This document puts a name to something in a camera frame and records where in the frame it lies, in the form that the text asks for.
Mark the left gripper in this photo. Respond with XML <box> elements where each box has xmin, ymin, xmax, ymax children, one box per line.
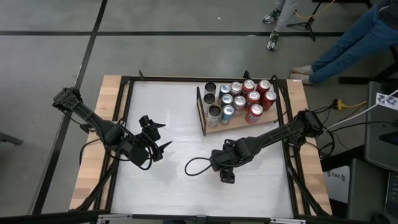
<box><xmin>139</xmin><ymin>119</ymin><xmax>173</xmax><ymax>162</ymax></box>

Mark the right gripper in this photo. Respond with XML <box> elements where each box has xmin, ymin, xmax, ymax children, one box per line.
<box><xmin>210</xmin><ymin>139</ymin><xmax>247</xmax><ymax>184</ymax></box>

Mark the light blue Red Bull can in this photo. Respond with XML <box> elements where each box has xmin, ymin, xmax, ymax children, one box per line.
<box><xmin>220</xmin><ymin>105</ymin><xmax>235</xmax><ymax>126</ymax></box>

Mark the red Fanta can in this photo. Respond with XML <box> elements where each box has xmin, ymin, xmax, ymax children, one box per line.
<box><xmin>244</xmin><ymin>103</ymin><xmax>264</xmax><ymax>125</ymax></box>
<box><xmin>244</xmin><ymin>90</ymin><xmax>261</xmax><ymax>110</ymax></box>
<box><xmin>241</xmin><ymin>79</ymin><xmax>256</xmax><ymax>96</ymax></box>

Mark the silver Diet Coke can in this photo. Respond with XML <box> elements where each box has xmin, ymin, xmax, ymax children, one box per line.
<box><xmin>229</xmin><ymin>82</ymin><xmax>243</xmax><ymax>99</ymax></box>
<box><xmin>232</xmin><ymin>95</ymin><xmax>248</xmax><ymax>118</ymax></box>

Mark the blue silver Red Bull can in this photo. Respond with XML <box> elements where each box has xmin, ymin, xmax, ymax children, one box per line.
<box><xmin>220</xmin><ymin>93</ymin><xmax>234</xmax><ymax>108</ymax></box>

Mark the teal Red Bull can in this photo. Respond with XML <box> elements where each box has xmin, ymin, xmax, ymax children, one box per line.
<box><xmin>217</xmin><ymin>84</ymin><xmax>231</xmax><ymax>100</ymax></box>

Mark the red soda can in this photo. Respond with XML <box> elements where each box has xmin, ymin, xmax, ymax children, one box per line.
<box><xmin>261</xmin><ymin>90</ymin><xmax>277</xmax><ymax>112</ymax></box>

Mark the red black Coca-Cola can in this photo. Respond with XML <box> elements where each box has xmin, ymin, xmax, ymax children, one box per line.
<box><xmin>255</xmin><ymin>79</ymin><xmax>272</xmax><ymax>97</ymax></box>

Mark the silver aluminium bar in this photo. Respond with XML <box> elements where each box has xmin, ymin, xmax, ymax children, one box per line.
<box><xmin>96</xmin><ymin>213</ymin><xmax>133</xmax><ymax>223</ymax></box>
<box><xmin>269</xmin><ymin>217</ymin><xmax>307</xmax><ymax>224</ymax></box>

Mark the white cardboard box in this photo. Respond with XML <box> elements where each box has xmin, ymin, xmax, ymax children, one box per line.
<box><xmin>323</xmin><ymin>166</ymin><xmax>351</xmax><ymax>205</ymax></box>

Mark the dark grey cabinet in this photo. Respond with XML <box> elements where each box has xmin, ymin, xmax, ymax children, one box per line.
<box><xmin>346</xmin><ymin>157</ymin><xmax>391</xmax><ymax>222</ymax></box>

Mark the black stand foot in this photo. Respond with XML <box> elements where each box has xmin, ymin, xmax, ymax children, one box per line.
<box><xmin>0</xmin><ymin>132</ymin><xmax>24</xmax><ymax>146</ymax></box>

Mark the black tripod stand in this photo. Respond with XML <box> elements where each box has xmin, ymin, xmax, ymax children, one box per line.
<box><xmin>285</xmin><ymin>0</ymin><xmax>323</xmax><ymax>42</ymax></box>

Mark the person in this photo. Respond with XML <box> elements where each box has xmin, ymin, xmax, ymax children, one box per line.
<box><xmin>289</xmin><ymin>0</ymin><xmax>398</xmax><ymax>85</ymax></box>
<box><xmin>262</xmin><ymin>0</ymin><xmax>299</xmax><ymax>52</ymax></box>

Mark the white marker paper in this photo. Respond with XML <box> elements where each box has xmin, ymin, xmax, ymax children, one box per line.
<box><xmin>375</xmin><ymin>92</ymin><xmax>398</xmax><ymax>111</ymax></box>

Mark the wooden shelf with black frame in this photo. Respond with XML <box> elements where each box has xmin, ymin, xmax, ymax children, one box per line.
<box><xmin>195</xmin><ymin>86</ymin><xmax>279</xmax><ymax>137</ymax></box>

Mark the black metal table frame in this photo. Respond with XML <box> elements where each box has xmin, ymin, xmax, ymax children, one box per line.
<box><xmin>70</xmin><ymin>70</ymin><xmax>332</xmax><ymax>218</ymax></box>

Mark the yellow extension cord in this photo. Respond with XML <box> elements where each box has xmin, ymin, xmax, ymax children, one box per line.
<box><xmin>333</xmin><ymin>98</ymin><xmax>368</xmax><ymax>111</ymax></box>

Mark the black camera rig crossbar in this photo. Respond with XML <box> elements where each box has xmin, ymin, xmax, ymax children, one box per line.
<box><xmin>0</xmin><ymin>210</ymin><xmax>398</xmax><ymax>224</ymax></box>

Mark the white cable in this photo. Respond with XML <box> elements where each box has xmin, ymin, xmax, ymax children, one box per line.
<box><xmin>325</xmin><ymin>88</ymin><xmax>398</xmax><ymax>131</ymax></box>

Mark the yellow cable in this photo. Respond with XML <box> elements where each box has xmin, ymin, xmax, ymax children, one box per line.
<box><xmin>294</xmin><ymin>0</ymin><xmax>337</xmax><ymax>19</ymax></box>

